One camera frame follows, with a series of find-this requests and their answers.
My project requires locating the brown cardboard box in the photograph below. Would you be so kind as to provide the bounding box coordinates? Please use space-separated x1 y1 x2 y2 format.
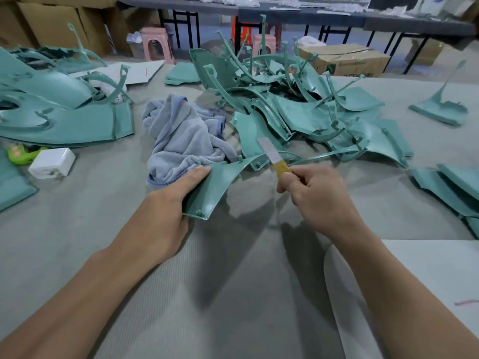
298 44 392 78

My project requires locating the person's left forearm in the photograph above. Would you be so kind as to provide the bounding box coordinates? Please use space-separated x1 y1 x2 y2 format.
0 246 151 359

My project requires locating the grey-blue wiping cloth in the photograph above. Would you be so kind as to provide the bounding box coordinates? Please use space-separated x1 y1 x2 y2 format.
142 94 239 190

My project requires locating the white paper sheet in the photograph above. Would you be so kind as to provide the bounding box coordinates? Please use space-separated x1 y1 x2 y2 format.
71 59 166 90

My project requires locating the person's right hand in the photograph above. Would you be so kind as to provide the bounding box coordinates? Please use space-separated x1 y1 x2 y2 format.
277 163 371 244

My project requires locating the stack of brown cardboard boxes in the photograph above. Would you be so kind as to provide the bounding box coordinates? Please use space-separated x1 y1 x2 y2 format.
0 0 155 51

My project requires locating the pile of green plastic parts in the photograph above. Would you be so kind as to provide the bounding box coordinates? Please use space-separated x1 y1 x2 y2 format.
0 14 479 240

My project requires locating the long grey work table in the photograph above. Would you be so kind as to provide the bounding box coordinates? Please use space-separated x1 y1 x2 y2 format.
120 0 477 75

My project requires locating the white foam sheet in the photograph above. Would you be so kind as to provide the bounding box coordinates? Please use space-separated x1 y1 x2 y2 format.
323 239 479 359

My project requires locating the yellow-handled deburring knife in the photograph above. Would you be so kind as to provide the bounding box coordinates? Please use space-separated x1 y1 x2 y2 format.
256 137 293 179

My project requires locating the white power adapter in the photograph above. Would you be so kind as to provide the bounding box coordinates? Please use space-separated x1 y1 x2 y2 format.
28 147 76 181

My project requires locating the single green plastic part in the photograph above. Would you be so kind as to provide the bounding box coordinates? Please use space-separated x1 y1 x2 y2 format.
182 144 364 221

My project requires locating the pink plastic stool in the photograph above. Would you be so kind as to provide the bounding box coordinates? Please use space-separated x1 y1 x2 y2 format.
252 33 278 57
141 26 176 66

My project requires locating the orange object under table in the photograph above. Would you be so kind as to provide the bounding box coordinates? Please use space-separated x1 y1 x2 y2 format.
231 17 257 48

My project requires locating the person's left hand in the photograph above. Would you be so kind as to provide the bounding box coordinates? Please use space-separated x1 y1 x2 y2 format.
112 165 214 270

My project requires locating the green and yellow gadget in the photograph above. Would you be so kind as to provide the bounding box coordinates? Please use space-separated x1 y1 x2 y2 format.
6 143 47 166

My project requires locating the person's right forearm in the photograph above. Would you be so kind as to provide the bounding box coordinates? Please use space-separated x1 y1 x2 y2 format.
337 228 479 359

